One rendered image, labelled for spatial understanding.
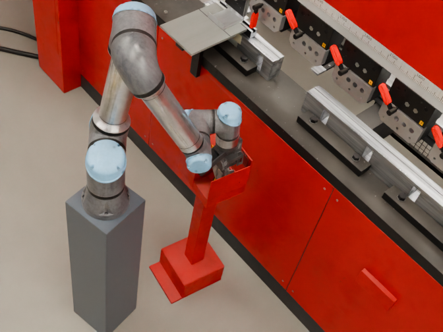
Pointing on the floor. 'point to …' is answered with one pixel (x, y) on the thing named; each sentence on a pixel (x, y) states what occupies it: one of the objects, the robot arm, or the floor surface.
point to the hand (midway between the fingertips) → (217, 179)
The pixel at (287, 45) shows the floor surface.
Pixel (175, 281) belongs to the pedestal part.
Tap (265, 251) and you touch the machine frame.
